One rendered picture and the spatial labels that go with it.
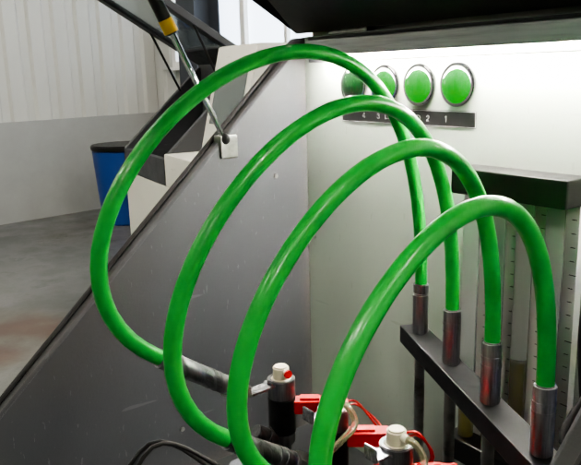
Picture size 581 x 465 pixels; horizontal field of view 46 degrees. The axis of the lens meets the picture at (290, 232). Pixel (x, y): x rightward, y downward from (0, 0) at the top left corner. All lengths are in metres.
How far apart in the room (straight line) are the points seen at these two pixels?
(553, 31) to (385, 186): 0.32
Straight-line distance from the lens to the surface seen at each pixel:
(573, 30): 0.72
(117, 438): 1.01
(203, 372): 0.64
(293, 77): 1.04
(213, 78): 0.60
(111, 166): 6.74
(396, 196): 0.92
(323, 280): 1.07
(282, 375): 0.69
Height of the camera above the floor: 1.40
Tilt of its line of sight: 13 degrees down
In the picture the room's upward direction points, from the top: 2 degrees counter-clockwise
